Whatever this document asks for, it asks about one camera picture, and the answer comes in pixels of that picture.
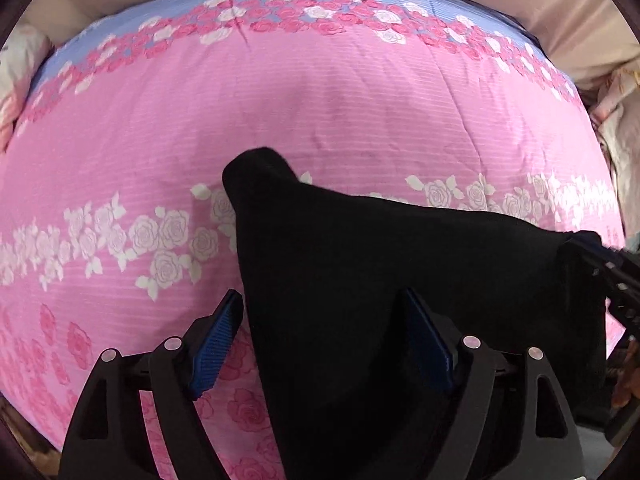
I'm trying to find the person's right hand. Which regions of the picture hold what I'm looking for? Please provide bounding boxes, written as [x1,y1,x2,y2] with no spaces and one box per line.
[611,339,640,408]

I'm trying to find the beige curtain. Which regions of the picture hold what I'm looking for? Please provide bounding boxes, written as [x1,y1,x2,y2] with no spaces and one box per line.
[20,0,640,86]

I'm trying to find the black pants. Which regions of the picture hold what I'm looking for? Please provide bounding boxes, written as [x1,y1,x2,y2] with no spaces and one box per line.
[222,147,609,480]

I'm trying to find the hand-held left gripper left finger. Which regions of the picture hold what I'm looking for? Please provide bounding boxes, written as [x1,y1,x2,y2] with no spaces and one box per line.
[60,289,245,480]

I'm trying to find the pale floral cloth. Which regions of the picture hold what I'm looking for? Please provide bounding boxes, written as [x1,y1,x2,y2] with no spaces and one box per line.
[587,62,640,241]

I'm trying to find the pink crumpled blanket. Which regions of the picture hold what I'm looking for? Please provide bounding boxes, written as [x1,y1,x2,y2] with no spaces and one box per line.
[0,24,53,152]

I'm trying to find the pink rose print bed sheet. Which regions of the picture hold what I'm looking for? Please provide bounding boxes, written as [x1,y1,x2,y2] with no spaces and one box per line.
[0,0,627,480]

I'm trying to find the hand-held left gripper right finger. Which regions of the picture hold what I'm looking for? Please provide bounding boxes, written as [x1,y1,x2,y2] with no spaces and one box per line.
[403,288,586,480]

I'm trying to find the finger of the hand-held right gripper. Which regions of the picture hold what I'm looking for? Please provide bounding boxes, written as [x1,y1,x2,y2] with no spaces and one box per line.
[605,287,640,342]
[565,230,640,292]

